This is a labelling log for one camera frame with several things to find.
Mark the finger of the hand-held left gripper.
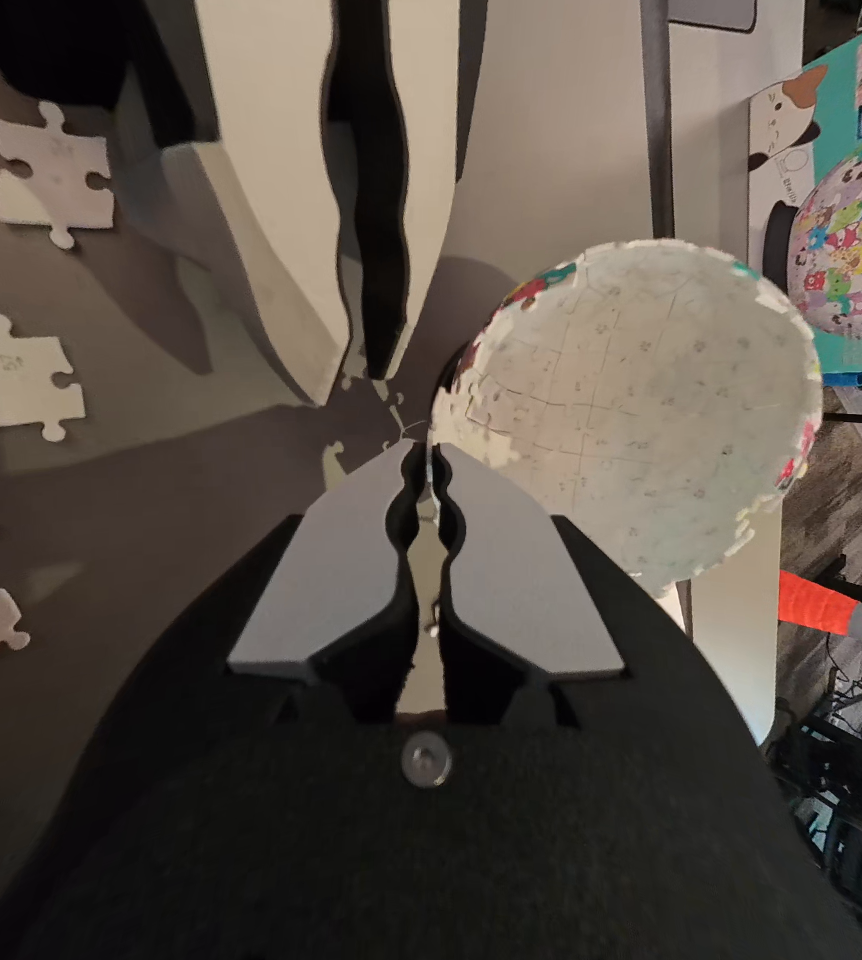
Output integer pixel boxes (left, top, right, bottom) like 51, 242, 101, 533
364, 0, 463, 379
191, 0, 361, 406

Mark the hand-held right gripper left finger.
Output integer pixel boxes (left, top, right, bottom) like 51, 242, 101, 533
229, 441, 429, 721

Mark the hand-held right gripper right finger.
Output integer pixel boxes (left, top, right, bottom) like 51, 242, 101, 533
433, 441, 625, 721

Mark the colourful puzzle ball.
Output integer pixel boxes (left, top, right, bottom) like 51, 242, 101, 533
428, 240, 825, 586

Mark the teal puzzle box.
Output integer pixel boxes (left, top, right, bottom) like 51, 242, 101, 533
746, 23, 862, 376

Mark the black mat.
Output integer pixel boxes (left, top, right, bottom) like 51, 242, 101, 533
668, 0, 759, 31

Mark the orange plastic object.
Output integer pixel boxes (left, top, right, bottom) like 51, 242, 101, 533
779, 567, 862, 649

